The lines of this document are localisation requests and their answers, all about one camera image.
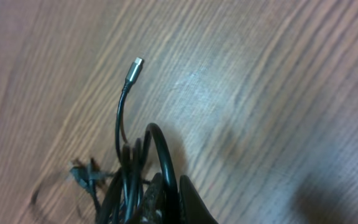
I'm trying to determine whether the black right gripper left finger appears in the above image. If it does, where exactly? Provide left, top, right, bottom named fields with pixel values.
left=134, top=173, right=165, bottom=224

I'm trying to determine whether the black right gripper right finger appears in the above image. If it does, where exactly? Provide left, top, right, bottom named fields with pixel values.
left=179, top=175, right=218, bottom=224

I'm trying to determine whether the thin black USB-C cable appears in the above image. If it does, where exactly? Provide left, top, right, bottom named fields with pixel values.
left=68, top=158, right=117, bottom=218

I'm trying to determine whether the black cable grey metal plug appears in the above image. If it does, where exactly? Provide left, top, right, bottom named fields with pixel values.
left=114, top=57, right=144, bottom=160

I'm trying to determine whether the thick black cable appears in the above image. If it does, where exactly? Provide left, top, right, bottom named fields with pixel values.
left=96, top=123, right=180, bottom=224

